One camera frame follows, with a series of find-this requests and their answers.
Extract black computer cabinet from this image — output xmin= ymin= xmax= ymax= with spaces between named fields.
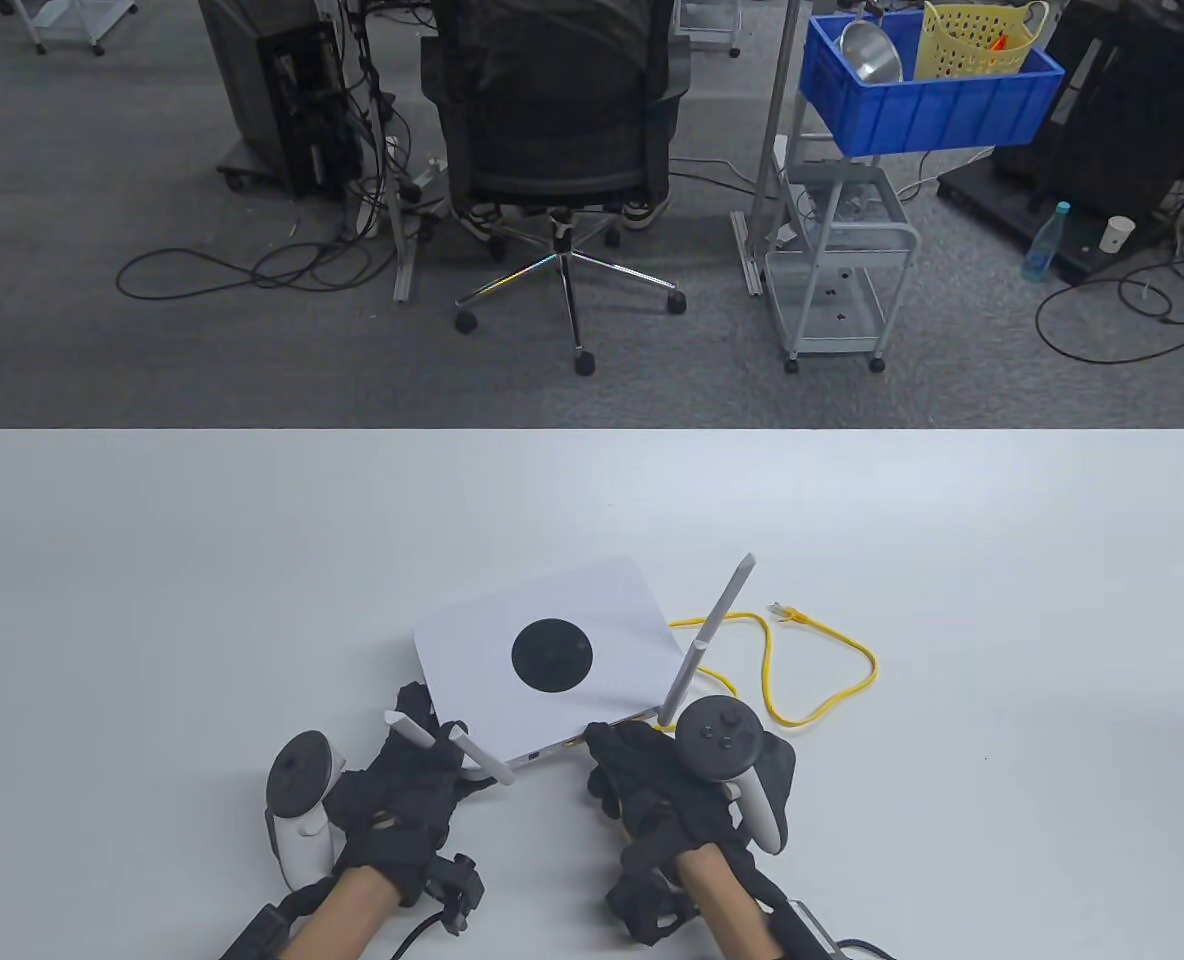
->
xmin=197 ymin=0 xmax=363 ymax=198

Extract white wheeled cart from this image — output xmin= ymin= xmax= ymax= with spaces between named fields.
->
xmin=672 ymin=0 xmax=743 ymax=58
xmin=0 ymin=0 xmax=138 ymax=56

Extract black and white controller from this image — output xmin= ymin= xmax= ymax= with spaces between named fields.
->
xmin=674 ymin=697 xmax=783 ymax=857
xmin=265 ymin=731 xmax=345 ymax=891

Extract white router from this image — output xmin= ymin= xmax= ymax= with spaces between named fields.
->
xmin=384 ymin=553 xmax=756 ymax=788

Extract black floor cable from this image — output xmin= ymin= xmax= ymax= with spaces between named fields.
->
xmin=1035 ymin=250 xmax=1184 ymax=366
xmin=115 ymin=225 xmax=373 ymax=301

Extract black mesh office chair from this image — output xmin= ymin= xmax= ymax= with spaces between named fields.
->
xmin=420 ymin=0 xmax=693 ymax=377

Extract black equipment case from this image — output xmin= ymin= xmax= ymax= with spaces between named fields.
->
xmin=937 ymin=0 xmax=1184 ymax=281

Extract black wrist camera unit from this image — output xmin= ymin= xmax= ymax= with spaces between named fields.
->
xmin=414 ymin=853 xmax=486 ymax=936
xmin=772 ymin=898 xmax=843 ymax=960

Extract metal bowl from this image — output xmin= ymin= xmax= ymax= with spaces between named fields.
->
xmin=837 ymin=18 xmax=905 ymax=86

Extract person's left forearm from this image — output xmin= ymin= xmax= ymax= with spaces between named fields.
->
xmin=277 ymin=865 xmax=398 ymax=960

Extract person's right forearm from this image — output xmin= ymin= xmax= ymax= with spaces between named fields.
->
xmin=672 ymin=845 xmax=788 ymax=960

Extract blue plastic bin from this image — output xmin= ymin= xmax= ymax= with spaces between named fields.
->
xmin=802 ymin=12 xmax=1066 ymax=158

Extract yellow ethernet cable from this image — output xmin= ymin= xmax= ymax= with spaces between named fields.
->
xmin=652 ymin=601 xmax=879 ymax=736

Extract white metal cart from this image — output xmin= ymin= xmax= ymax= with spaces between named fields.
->
xmin=764 ymin=95 xmax=921 ymax=377

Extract person's right hand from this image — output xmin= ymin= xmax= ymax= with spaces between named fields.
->
xmin=585 ymin=722 xmax=798 ymax=871

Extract yellow plastic basket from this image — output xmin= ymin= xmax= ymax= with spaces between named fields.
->
xmin=915 ymin=0 xmax=1051 ymax=81

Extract person's left hand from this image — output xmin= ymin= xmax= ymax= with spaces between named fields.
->
xmin=327 ymin=683 xmax=498 ymax=906

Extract aluminium frame post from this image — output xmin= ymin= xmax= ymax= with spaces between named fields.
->
xmin=350 ymin=0 xmax=421 ymax=304
xmin=732 ymin=0 xmax=803 ymax=298

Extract blue water bottle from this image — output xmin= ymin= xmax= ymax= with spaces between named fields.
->
xmin=1020 ymin=201 xmax=1073 ymax=284

